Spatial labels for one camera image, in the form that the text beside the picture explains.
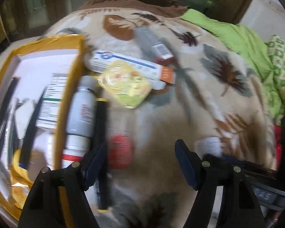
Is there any white tube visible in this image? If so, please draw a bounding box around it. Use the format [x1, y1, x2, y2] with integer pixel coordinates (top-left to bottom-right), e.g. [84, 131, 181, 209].
[0, 160, 15, 202]

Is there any yellow round toy card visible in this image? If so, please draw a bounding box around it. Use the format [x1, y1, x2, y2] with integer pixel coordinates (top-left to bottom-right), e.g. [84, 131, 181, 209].
[98, 59, 152, 108]

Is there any green blanket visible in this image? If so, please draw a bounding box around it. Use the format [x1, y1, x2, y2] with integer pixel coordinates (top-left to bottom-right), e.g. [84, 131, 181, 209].
[180, 8, 279, 121]

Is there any red item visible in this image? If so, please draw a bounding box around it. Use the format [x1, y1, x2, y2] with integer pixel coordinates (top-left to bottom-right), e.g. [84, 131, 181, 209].
[107, 133, 135, 170]

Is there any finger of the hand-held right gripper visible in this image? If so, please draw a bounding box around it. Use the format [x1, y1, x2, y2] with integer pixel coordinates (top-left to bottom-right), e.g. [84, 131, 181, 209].
[203, 154, 279, 180]
[246, 184, 285, 211]

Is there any grey white spray bottle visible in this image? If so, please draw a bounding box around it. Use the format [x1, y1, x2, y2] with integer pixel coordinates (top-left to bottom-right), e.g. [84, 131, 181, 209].
[62, 75, 99, 169]

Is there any red cloth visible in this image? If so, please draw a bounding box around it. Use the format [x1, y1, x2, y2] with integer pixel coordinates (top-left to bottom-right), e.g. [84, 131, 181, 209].
[273, 123, 284, 171]

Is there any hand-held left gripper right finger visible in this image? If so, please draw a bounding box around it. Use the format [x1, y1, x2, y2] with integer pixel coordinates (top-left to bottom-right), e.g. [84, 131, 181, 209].
[174, 139, 266, 228]

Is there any white labelled carton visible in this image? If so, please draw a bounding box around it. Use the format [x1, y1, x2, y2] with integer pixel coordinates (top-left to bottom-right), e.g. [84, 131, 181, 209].
[36, 72, 69, 130]

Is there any grey carton red end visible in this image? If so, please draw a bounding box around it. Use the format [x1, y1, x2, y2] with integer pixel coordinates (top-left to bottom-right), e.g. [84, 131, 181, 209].
[133, 26, 176, 66]

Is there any white charger plug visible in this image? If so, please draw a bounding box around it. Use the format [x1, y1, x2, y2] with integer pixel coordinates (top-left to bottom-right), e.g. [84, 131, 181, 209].
[14, 100, 38, 140]

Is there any leaf-print blanket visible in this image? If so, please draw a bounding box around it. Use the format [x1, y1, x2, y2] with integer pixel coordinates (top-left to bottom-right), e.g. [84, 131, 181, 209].
[40, 0, 278, 228]

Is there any black slim case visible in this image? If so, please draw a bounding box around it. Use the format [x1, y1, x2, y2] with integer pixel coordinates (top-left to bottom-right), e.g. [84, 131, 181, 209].
[0, 76, 21, 162]

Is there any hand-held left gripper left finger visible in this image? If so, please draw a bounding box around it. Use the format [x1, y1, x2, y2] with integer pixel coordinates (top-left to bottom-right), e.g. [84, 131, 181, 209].
[18, 141, 108, 228]

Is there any blue white medicine carton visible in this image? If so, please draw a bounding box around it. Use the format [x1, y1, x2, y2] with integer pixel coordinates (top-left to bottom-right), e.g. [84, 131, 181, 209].
[85, 49, 176, 89]

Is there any green-white patterned pillow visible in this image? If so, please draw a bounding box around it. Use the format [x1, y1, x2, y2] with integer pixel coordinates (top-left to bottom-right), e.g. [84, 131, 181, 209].
[264, 34, 285, 114]

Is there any yellow-taped white cardboard box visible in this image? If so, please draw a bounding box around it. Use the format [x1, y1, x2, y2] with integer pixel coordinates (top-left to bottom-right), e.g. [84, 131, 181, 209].
[0, 34, 89, 221]

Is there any small white blue box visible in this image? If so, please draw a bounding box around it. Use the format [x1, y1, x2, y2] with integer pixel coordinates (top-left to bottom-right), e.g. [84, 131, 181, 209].
[196, 135, 222, 157]

